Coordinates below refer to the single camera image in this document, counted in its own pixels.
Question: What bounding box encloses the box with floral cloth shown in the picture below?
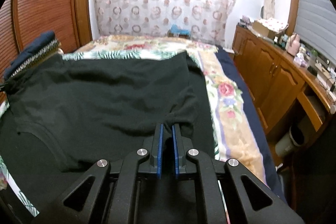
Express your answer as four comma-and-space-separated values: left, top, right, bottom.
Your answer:
252, 18, 288, 40

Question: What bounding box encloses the folded navy blue garment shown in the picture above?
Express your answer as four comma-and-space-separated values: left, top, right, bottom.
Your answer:
10, 31, 57, 66

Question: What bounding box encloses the pink thermos jug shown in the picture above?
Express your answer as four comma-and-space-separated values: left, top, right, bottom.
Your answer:
286, 33, 301, 57

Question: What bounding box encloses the navy bed sheet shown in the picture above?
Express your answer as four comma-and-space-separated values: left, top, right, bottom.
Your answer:
216, 48, 287, 205

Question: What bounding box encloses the black printed t-shirt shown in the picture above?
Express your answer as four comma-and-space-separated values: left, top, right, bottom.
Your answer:
0, 50, 220, 224

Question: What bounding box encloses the palm leaf print blanket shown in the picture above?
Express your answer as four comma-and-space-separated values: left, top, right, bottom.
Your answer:
0, 49, 220, 217

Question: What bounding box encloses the folded dark patterned garment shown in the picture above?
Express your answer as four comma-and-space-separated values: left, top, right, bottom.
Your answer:
4, 39, 61, 80

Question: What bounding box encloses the grey window blind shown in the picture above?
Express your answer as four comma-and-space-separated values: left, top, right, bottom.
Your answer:
294, 0, 336, 63

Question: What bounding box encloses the wooden sideboard cabinet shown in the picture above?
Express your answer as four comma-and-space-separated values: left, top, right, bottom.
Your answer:
233, 26, 333, 142

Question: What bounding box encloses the cardboard box with blue item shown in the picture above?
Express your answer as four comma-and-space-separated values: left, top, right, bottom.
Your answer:
167, 24, 191, 39

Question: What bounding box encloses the tissue pack on sideboard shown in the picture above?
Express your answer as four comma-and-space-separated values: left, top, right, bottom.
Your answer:
293, 52, 307, 68

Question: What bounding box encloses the white waste bin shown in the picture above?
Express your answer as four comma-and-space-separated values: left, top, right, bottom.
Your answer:
275, 126, 305, 157

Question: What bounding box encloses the floral rose blanket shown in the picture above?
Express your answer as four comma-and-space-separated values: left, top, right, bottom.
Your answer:
67, 35, 266, 182

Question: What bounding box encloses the wooden louvred wardrobe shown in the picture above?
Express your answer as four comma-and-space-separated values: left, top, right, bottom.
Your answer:
0, 0, 93, 104

